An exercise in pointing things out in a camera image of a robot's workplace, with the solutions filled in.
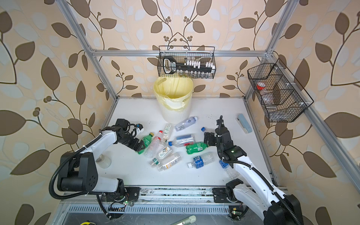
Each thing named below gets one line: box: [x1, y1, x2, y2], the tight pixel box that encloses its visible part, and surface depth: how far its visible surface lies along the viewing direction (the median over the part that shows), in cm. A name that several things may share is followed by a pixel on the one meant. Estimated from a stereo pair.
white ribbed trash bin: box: [153, 86, 195, 125], surface depth 88 cm
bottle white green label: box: [149, 144, 173, 168], surface depth 86 cm
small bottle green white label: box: [163, 123, 173, 143], surface depth 96 cm
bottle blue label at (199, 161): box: [187, 152, 215, 169], surface depth 83 cm
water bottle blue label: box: [219, 159, 240, 179], surface depth 79 cm
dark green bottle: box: [137, 132, 155, 155], surface depth 93 cm
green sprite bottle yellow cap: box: [185, 142, 209, 155], surface depth 89 cm
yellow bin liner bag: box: [153, 76, 194, 110], surface depth 101 cm
